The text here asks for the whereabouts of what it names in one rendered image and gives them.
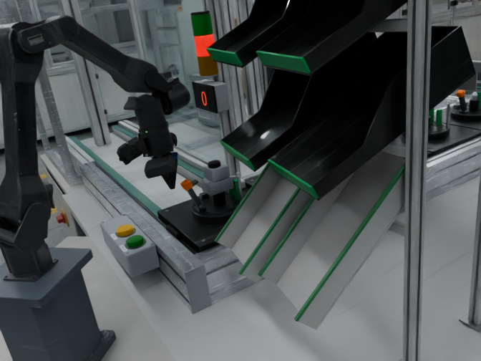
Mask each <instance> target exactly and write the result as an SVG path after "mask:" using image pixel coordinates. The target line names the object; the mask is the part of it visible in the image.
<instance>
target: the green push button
mask: <svg viewBox="0 0 481 361"><path fill-rule="evenodd" d="M144 242H145V240H144V237H143V236H141V235H135V236H131V237H129V238H128V239H127V240H126V245H127V247H130V248H135V247H138V246H141V245H142V244H143V243H144Z"/></svg>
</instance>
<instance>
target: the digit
mask: <svg viewBox="0 0 481 361"><path fill-rule="evenodd" d="M198 89H199V94H200V103H201V107H203V108H206V109H210V108H209V103H208V94H207V89H206V87H204V86H200V85H198Z"/></svg>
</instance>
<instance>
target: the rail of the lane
mask: <svg viewBox="0 0 481 361"><path fill-rule="evenodd" d="M79 169H80V171H81V174H82V179H83V182H84V184H85V186H84V187H85V190H86V192H88V194H89V195H90V196H91V197H92V198H93V200H94V201H95V202H96V203H97V205H98V206H99V207H100V208H101V209H102V210H103V211H104V212H105V213H106V214H107V216H108V217H109V218H110V219H112V218H116V217H118V216H122V215H123V214H126V215H127V216H128V217H129V218H130V219H131V220H132V221H133V222H134V223H135V224H136V225H137V226H138V227H139V228H140V229H141V230H142V231H143V232H144V233H145V234H146V235H147V236H148V237H149V238H150V239H151V240H152V242H153V243H154V244H155V245H156V249H157V255H158V258H159V262H160V267H158V268H156V269H154V270H155V271H156V272H157V274H158V275H159V276H160V277H161V279H162V280H163V281H164V282H165V283H166V284H167V285H168V286H169V287H170V289H171V290H172V291H173V292H174V293H175V295H176V296H177V297H178V298H179V300H180V301H181V302H182V303H183V304H184V305H185V306H186V307H187V308H188V310H189V311H190V312H191V313H192V314H195V313H196V312H199V311H200V310H202V309H205V308H207V307H209V306H211V305H212V303H211V299H210V292H209V287H208V280H207V276H206V271H205V265H204V263H203V262H202V261H201V260H199V258H197V257H196V256H195V255H194V254H193V253H192V252H191V251H189V250H188V249H187V248H186V247H185V246H184V245H183V244H182V243H180V242H179V241H180V234H179V233H178V232H177V231H176V230H175V229H174V228H172V227H171V226H170V225H167V226H165V227H166V229H165V228H164V227H163V226H162V225H161V224H160V223H158V222H157V221H156V220H155V219H154V218H153V217H152V216H151V215H150V214H149V213H148V212H147V211H146V210H145V209H143V208H142V207H141V206H140V205H139V204H138V203H137V202H135V201H134V200H133V199H132V198H131V197H130V196H129V195H127V194H126V193H125V192H124V191H123V190H122V189H121V188H120V187H119V186H118V185H117V184H116V183H115V182H113V181H112V180H111V179H110V178H109V177H108V176H107V175H105V174H104V173H103V172H102V171H101V170H100V169H99V168H98V167H97V166H96V165H95V164H94V163H93V162H88V163H86V165H85V164H81V165H79Z"/></svg>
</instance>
